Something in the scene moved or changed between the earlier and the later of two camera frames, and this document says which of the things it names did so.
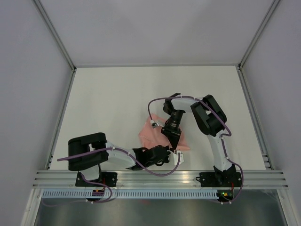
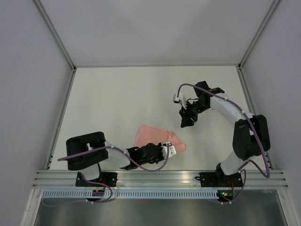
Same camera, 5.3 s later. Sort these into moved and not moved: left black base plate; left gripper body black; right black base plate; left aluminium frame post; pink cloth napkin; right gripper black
Moved: right gripper black; pink cloth napkin
Not moved: left gripper body black; left black base plate; left aluminium frame post; right black base plate
